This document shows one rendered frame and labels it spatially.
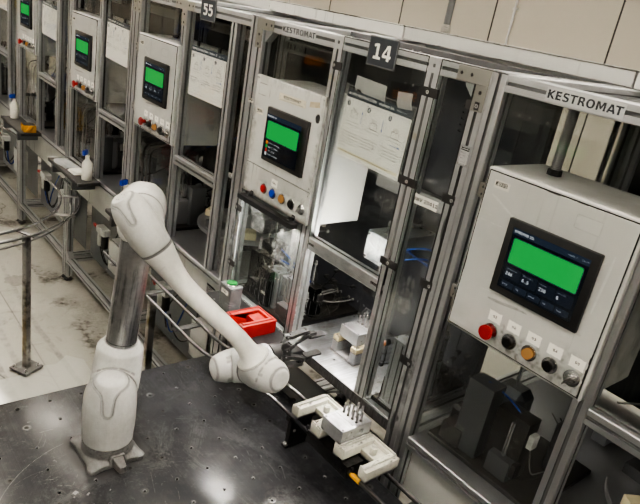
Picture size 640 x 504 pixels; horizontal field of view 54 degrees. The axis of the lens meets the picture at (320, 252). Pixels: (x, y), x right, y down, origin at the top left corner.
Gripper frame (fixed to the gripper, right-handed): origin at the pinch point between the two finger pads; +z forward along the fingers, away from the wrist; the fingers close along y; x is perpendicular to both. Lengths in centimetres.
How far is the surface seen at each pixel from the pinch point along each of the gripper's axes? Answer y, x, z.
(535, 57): 107, -1, 82
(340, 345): -6.4, 3.4, 16.6
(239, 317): -5.7, 34.5, -9.3
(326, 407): -11.2, -19.9, -8.3
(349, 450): -12.3, -38.9, -14.3
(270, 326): -6.1, 24.8, -1.2
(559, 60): 107, -11, 82
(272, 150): 58, 43, 1
